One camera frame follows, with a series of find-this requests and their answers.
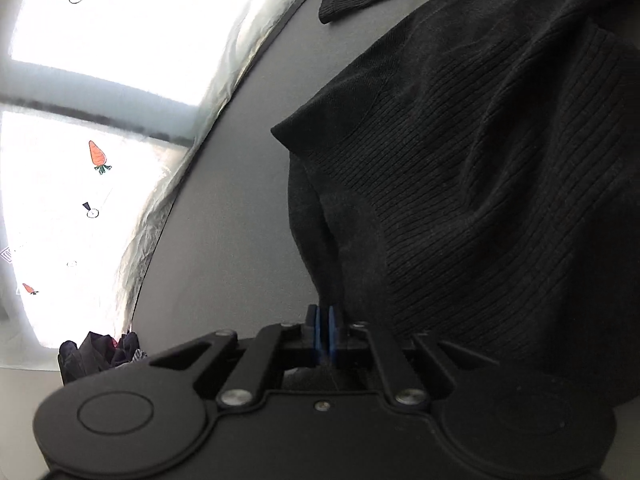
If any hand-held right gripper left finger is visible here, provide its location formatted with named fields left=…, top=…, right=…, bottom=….
left=148, top=304, right=325, bottom=408

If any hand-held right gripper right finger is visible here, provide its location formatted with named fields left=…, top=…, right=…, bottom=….
left=327, top=305, right=502, bottom=408

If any black ribbed sweater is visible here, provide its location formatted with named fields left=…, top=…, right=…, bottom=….
left=271, top=0, right=640, bottom=408

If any dark clothes pile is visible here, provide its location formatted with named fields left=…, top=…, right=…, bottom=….
left=57, top=330, right=149, bottom=387

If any white printed curtain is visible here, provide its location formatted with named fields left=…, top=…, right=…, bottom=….
left=0, top=0, right=332, bottom=357

